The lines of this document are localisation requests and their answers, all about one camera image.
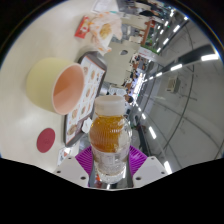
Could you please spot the paper food bag with fries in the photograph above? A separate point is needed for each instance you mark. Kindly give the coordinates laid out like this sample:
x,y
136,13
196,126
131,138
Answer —
x,y
106,31

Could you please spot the ceiling air conditioner unit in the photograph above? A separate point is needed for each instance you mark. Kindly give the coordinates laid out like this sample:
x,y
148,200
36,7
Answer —
x,y
173,84

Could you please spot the red sauce packet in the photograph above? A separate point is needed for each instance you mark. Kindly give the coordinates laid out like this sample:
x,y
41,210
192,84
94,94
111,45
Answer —
x,y
82,27

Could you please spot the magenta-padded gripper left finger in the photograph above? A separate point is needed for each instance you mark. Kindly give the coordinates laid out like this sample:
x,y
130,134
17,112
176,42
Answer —
x,y
83,160

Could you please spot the ceiling light strips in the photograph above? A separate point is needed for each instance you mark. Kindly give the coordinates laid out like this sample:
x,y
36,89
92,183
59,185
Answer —
x,y
209,57

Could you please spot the flat round red coaster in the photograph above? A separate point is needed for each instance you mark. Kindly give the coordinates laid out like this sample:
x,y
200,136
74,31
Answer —
x,y
46,140

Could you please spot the yellow cup with pink inside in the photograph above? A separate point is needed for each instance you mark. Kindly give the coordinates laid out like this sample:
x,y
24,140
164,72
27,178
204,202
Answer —
x,y
43,83

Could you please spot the white paper napkin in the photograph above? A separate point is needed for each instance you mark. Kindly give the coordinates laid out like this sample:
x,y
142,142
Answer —
x,y
87,126

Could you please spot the clear bottle with amber drink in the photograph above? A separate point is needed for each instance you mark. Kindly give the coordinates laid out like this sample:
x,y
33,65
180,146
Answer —
x,y
110,133

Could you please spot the beige dining chairs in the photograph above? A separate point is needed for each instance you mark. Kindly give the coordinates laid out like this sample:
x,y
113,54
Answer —
x,y
121,56

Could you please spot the white printed paper sheet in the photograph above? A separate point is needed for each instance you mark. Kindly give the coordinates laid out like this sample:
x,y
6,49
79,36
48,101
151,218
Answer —
x,y
105,6

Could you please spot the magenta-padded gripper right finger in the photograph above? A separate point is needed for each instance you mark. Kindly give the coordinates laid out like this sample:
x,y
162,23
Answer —
x,y
137,159

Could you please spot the dark tray with menu paper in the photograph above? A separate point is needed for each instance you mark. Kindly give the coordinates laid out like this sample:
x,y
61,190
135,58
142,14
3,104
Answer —
x,y
90,83

